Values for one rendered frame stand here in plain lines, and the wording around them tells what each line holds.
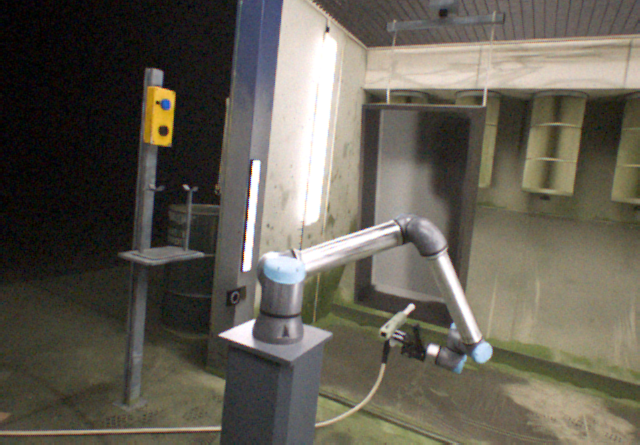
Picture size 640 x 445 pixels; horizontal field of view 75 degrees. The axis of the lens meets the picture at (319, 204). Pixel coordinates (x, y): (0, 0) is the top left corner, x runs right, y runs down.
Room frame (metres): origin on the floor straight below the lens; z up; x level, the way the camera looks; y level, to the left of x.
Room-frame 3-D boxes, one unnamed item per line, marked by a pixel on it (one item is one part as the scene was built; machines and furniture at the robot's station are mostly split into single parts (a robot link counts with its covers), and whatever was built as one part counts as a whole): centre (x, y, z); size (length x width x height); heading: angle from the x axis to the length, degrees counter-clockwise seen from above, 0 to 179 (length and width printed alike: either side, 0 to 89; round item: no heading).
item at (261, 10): (2.42, 0.44, 1.14); 0.18 x 0.18 x 2.29; 62
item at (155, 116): (1.97, 0.78, 1.42); 0.12 x 0.06 x 0.26; 152
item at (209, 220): (3.11, 0.82, 0.44); 0.59 x 0.58 x 0.89; 43
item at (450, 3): (2.48, -0.59, 2.27); 0.14 x 0.14 x 0.05; 62
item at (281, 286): (1.50, 0.10, 0.83); 0.17 x 0.15 x 0.18; 14
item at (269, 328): (1.49, 0.10, 0.69); 0.19 x 0.19 x 0.10
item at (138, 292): (1.99, 0.83, 0.82); 0.06 x 0.06 x 1.64; 62
